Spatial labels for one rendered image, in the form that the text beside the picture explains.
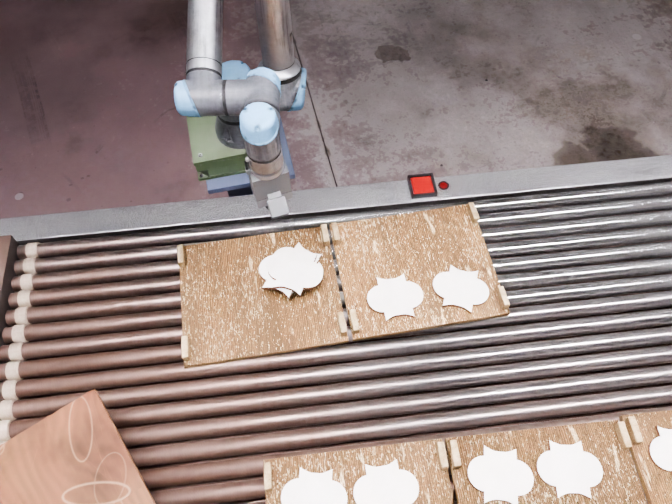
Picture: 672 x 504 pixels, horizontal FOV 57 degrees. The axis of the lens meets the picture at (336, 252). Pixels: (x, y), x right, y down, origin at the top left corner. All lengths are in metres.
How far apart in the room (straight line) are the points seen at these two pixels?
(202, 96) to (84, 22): 2.76
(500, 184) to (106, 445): 1.25
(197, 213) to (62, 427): 0.68
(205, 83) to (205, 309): 0.59
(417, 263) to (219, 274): 0.53
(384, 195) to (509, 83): 1.86
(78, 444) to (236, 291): 0.52
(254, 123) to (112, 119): 2.25
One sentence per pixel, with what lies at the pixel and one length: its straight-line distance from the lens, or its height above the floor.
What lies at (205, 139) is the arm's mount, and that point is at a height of 0.96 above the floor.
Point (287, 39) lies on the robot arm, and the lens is 1.65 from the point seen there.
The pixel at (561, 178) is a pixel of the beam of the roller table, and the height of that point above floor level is 0.92.
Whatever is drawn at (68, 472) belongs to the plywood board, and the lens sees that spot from 1.46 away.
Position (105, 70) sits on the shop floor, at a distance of 3.71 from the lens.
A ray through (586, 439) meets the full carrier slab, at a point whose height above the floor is 0.94.
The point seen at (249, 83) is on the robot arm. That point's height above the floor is 1.45.
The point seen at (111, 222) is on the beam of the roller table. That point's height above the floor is 0.92.
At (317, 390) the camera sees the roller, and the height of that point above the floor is 0.92.
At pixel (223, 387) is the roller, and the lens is 1.55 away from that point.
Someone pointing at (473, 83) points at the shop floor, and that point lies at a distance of 3.50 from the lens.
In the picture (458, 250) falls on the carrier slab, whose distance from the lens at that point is 1.70.
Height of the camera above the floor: 2.36
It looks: 59 degrees down
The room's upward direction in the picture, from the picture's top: straight up
